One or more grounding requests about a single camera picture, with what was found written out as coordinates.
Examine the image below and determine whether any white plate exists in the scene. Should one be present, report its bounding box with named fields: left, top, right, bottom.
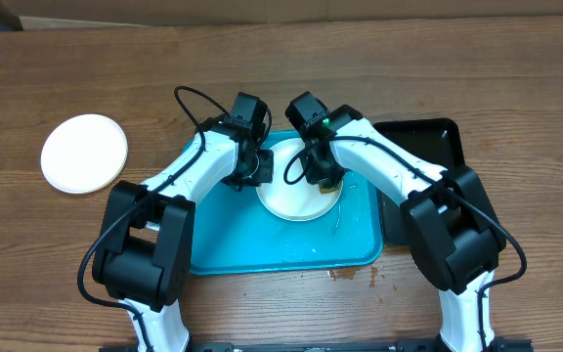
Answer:
left=40, top=113, right=128, bottom=194
left=256, top=138, right=341, bottom=221

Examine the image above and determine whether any green yellow sponge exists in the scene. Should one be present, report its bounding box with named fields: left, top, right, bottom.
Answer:
left=319, top=180, right=343, bottom=195

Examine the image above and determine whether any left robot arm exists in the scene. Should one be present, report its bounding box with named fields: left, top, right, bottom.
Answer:
left=77, top=93, right=273, bottom=351

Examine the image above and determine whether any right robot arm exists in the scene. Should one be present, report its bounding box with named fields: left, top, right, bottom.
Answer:
left=285, top=92, right=506, bottom=351

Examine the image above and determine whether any teal plastic tray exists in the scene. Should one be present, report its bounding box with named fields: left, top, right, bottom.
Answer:
left=191, top=131, right=383, bottom=275

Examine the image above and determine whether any black water tray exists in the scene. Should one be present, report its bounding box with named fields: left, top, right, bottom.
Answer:
left=373, top=117, right=465, bottom=246

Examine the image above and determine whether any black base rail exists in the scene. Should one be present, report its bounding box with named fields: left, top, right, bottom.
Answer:
left=98, top=337, right=535, bottom=352

